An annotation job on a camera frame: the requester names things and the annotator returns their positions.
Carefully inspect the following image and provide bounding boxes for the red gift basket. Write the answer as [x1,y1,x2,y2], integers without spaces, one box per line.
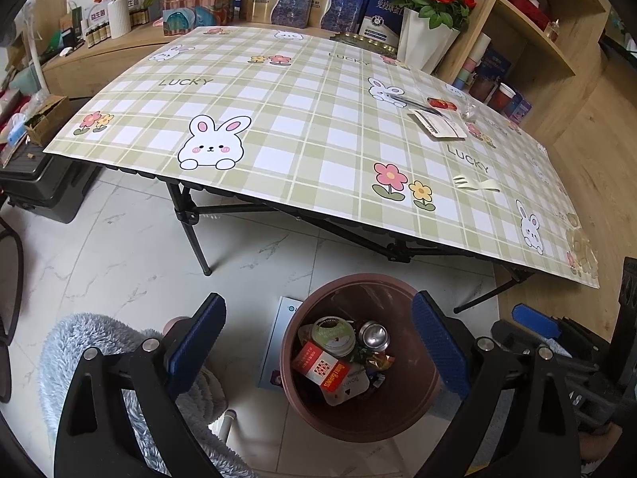
[506,0,551,31]

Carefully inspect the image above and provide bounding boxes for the wooden shelf unit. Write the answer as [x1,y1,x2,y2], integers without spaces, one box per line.
[433,0,614,133]

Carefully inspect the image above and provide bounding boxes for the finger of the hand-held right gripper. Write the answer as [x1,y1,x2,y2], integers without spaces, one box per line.
[490,319,573,374]
[512,304,612,365]

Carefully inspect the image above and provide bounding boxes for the low wooden cabinet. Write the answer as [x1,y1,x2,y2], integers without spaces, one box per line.
[42,22,200,99]

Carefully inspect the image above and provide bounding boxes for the red paper cup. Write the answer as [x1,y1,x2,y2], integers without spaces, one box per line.
[490,82,517,116]

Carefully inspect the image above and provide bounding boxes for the brown plastic bin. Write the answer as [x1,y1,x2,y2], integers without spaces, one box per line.
[279,273,441,443]

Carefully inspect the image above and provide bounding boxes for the orange flowers in ribbed vase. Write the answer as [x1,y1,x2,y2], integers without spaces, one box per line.
[82,0,136,41]

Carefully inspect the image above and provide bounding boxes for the red roses in white vase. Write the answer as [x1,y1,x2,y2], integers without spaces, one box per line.
[378,0,479,74]

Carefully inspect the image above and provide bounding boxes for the black folding table frame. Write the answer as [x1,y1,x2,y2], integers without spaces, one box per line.
[164,179,528,314]

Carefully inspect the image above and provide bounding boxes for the teal patterned planter box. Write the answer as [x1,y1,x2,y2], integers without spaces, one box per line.
[162,0,234,37]

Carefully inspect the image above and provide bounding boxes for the person's right hand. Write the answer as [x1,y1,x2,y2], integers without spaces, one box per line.
[578,424,637,466]

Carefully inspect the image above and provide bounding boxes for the brown edged card packet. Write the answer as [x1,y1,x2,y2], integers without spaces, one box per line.
[407,107,469,142]

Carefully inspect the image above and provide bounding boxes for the red orange carton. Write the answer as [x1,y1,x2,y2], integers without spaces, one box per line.
[291,341,352,394]

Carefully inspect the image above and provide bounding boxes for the person's left foot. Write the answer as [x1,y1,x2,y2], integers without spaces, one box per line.
[163,316,193,340]

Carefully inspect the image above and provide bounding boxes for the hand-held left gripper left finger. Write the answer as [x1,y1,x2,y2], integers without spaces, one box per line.
[54,292,228,478]

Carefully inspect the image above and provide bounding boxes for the small paper gift bag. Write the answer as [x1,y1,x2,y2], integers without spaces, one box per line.
[60,1,84,44]

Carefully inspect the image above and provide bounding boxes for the clear plastic wrapper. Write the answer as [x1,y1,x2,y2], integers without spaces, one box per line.
[564,213,601,278]

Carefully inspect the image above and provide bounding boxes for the open cardboard box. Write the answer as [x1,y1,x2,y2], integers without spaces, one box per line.
[25,94,71,143]

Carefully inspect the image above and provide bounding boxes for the stack of blue gift boxes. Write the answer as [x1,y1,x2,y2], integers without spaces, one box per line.
[216,0,401,49]

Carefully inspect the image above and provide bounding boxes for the white flat booklet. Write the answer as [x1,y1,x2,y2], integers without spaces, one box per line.
[258,296,305,390]

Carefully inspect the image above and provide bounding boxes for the black chair frame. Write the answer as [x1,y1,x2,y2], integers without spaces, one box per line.
[0,219,27,405]

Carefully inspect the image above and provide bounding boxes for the plaid bunny tablecloth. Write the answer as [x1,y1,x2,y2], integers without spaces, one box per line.
[42,25,600,290]

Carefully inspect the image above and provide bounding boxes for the row of small brown bottles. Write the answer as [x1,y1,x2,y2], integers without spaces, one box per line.
[84,7,151,49]

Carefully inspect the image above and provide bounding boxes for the white plastic fork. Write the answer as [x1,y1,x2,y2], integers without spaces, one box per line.
[453,174,501,193]

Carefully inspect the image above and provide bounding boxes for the black hard case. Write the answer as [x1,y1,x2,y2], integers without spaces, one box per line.
[0,152,101,226]

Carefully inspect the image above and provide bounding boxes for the green metal leaf tray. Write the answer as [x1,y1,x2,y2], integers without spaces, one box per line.
[331,30,399,57]

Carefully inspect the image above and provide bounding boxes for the plastic cup with green lid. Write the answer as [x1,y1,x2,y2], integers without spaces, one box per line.
[297,319,358,358]

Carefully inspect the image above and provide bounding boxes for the white standing fan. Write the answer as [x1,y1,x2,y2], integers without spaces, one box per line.
[19,0,57,106]

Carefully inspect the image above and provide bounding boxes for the person's left leg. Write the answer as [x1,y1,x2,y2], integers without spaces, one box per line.
[39,313,254,478]

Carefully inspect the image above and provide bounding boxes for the gold foil wrapper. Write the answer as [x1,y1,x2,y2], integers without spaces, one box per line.
[365,351,395,372]

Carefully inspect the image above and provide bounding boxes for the tall blue box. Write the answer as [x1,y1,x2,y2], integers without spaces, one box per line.
[480,49,512,81]

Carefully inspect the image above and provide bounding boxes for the dark brown cup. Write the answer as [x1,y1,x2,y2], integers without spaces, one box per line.
[470,72,497,104]

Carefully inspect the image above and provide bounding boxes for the small blue box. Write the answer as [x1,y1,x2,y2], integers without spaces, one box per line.
[508,92,534,126]

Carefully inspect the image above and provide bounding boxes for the stack of pastel cups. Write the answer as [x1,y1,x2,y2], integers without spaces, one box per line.
[457,32,492,94]

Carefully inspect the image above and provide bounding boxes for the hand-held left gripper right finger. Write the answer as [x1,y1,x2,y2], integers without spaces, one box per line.
[412,290,583,478]

